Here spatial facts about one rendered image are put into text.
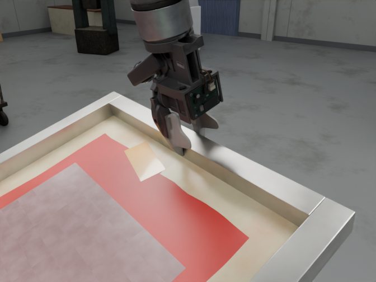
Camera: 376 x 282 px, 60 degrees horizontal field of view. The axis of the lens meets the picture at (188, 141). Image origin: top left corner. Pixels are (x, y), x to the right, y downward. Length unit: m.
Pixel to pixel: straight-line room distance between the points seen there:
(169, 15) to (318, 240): 0.32
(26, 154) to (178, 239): 0.39
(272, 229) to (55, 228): 0.33
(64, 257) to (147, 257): 0.13
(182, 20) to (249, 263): 0.31
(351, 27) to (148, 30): 8.04
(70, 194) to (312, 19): 8.20
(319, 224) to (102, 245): 0.30
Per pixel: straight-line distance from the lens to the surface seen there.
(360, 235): 2.49
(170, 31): 0.43
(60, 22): 10.24
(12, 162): 0.74
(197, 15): 7.01
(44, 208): 0.62
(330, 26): 8.50
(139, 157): 0.62
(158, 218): 0.50
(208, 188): 0.52
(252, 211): 0.48
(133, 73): 0.55
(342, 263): 2.25
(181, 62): 0.44
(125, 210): 0.53
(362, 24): 8.36
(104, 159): 0.65
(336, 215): 0.44
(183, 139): 0.51
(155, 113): 0.50
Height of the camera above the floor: 1.53
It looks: 27 degrees down
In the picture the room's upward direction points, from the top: straight up
